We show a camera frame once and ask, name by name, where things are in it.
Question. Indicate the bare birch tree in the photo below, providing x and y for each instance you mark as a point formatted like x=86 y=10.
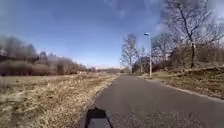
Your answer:
x=129 y=50

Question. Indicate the grey asphalt path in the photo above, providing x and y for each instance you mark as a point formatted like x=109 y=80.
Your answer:
x=143 y=103

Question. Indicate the bare trees and bushes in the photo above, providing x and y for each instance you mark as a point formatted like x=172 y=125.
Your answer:
x=163 y=50

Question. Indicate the dry pale grass verge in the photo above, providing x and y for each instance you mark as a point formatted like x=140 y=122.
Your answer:
x=43 y=96

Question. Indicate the belt of bare woodland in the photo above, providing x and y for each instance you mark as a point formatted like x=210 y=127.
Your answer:
x=33 y=65

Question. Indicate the large bare tree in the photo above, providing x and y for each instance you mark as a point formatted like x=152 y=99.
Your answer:
x=192 y=50

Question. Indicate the dry grass and leaf bank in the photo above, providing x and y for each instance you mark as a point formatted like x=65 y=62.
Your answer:
x=200 y=80

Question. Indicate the grey street lamp post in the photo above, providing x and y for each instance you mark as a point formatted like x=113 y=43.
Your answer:
x=150 y=56

